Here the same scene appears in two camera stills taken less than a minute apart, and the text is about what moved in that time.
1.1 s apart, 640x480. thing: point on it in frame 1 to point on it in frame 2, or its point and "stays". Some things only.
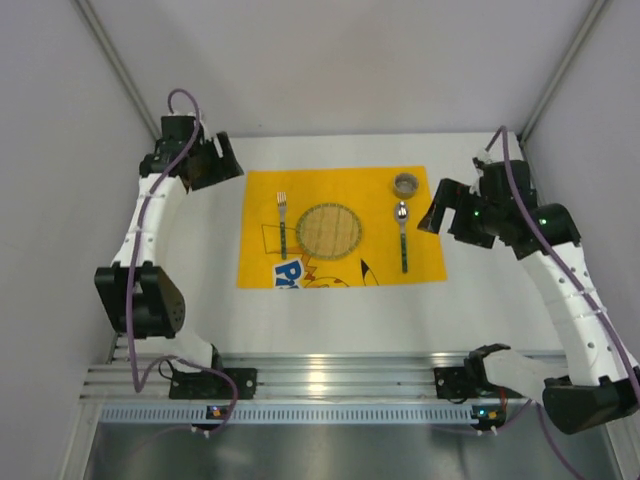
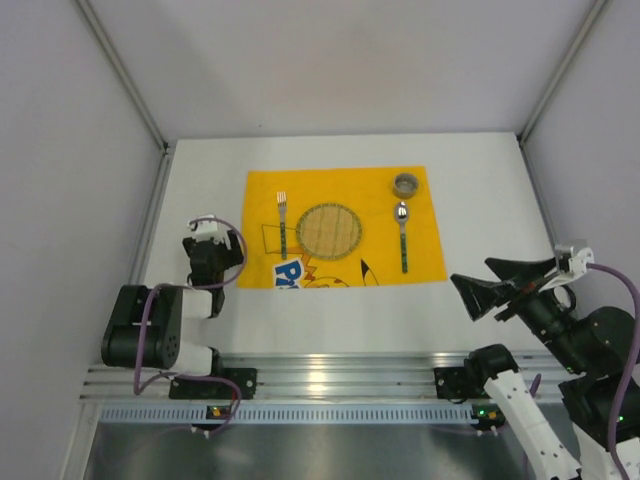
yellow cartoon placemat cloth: x=370 y=194 stays
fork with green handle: x=282 y=198 stays
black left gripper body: x=203 y=163 to x=210 y=255
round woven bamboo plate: x=329 y=231 stays
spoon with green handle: x=402 y=216 stays
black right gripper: x=460 y=211 to x=513 y=300
